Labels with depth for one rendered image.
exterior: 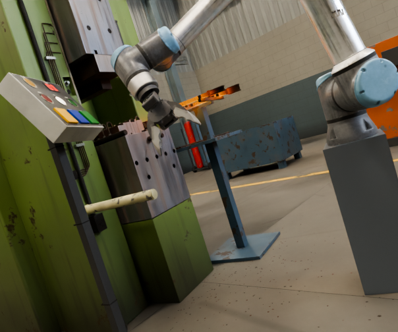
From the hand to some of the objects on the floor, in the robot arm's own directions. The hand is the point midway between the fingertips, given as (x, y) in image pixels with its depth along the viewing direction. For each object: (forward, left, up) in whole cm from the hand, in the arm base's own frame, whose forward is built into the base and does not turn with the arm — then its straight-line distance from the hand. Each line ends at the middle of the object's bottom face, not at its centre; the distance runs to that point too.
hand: (180, 140), depth 103 cm
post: (+61, -14, -79) cm, 101 cm away
